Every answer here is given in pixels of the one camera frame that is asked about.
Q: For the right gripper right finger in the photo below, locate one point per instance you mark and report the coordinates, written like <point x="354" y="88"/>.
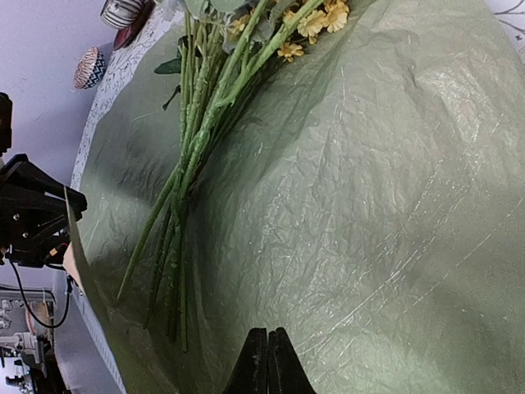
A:
<point x="285" y="372"/>

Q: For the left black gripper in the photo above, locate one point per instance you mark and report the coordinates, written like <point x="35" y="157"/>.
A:
<point x="27" y="232"/>

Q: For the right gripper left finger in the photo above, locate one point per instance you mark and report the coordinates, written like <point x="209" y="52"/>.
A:
<point x="249" y="376"/>

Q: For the green and peach wrapping paper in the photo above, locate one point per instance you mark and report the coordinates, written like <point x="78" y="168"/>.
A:
<point x="370" y="200"/>

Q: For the peach paper flower bouquet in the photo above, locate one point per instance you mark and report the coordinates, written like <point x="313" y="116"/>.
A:
<point x="225" y="52"/>

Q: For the pink patterned ball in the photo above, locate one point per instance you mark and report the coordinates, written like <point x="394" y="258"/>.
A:
<point x="90" y="70"/>

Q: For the red round coaster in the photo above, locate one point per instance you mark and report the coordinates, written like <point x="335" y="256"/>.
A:
<point x="125" y="37"/>

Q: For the striped black white cup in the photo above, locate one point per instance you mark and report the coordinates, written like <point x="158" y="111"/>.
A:
<point x="119" y="14"/>

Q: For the floral patterned tablecloth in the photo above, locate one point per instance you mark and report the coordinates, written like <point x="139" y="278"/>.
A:
<point x="122" y="64"/>

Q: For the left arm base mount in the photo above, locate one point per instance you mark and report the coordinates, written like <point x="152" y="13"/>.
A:
<point x="25" y="340"/>

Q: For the aluminium front rail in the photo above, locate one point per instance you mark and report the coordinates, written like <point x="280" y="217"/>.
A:
<point x="97" y="337"/>

